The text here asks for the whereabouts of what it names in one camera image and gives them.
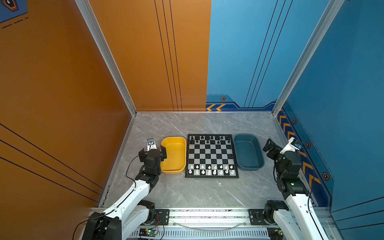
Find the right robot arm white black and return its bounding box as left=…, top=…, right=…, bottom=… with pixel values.
left=263, top=137, right=329, bottom=240

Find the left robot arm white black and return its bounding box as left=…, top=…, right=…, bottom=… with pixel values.
left=82, top=145, right=167, bottom=240

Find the white chess piece row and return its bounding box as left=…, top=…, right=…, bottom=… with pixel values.
left=186, top=164, right=239, bottom=178

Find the black white chess board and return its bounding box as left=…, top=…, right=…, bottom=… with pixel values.
left=185, top=134, right=239, bottom=179

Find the green circuit board left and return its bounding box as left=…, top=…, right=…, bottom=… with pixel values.
left=138, top=229, right=159, bottom=239

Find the yellow plastic tray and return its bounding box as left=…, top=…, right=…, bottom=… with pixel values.
left=161, top=137, right=187, bottom=175

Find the teal plastic tray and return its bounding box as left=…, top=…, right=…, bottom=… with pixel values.
left=234, top=134, right=265, bottom=171

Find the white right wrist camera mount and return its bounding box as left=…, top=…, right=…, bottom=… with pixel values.
left=280, top=137, right=303, bottom=155

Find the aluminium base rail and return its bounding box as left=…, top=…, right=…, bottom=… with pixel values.
left=150, top=207, right=287, bottom=240

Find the aluminium corner post right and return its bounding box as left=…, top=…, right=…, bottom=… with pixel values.
left=272, top=0, right=345, bottom=117

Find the aluminium corner post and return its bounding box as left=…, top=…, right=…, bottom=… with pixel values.
left=75, top=0, right=137, bottom=117
left=272, top=0, right=345, bottom=117

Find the aluminium corner post left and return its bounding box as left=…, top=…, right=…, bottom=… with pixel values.
left=75, top=0, right=137, bottom=117

